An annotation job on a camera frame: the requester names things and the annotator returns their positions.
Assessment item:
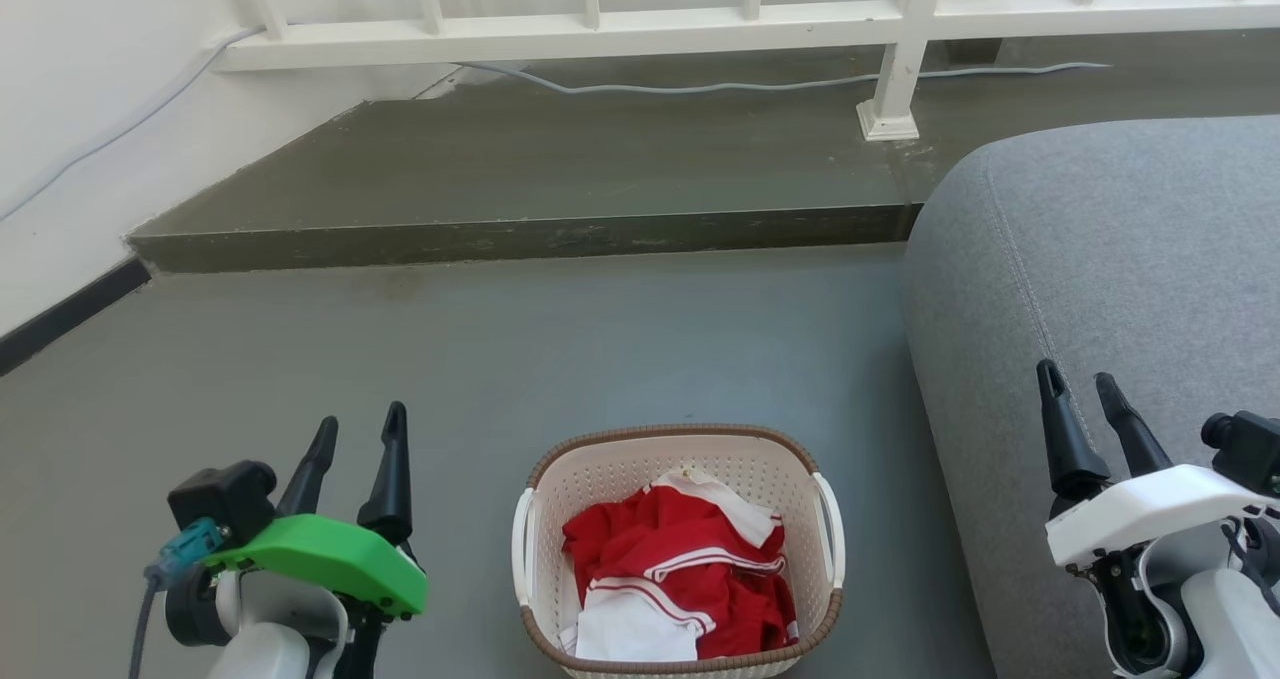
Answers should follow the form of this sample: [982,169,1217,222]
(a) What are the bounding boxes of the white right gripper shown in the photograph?
[1035,359,1280,571]

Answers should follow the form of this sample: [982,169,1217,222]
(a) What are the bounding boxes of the white wooden railing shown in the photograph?
[214,0,1280,143]

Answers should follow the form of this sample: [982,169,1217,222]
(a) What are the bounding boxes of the grey cable on wall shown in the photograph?
[0,23,267,223]

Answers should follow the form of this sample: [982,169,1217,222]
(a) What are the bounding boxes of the teal cable connector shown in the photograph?
[146,517,227,590]

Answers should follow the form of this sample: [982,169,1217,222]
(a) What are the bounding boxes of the black baseboard strip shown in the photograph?
[0,256,154,379]

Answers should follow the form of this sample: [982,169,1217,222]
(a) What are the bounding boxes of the grey cable on floor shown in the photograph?
[458,59,1114,97]

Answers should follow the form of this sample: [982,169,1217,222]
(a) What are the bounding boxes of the grey concrete raised step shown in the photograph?
[127,31,1280,275]

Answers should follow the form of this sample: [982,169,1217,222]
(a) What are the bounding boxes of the grey fabric sofa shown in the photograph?
[902,115,1280,679]

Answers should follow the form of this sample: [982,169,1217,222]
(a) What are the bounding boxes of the red garment with white trim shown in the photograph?
[561,469,800,661]

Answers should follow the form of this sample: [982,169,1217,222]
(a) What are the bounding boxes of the cream perforated laundry basket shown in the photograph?
[511,423,848,679]

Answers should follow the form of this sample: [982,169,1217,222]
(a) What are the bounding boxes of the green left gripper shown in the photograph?
[204,402,429,621]

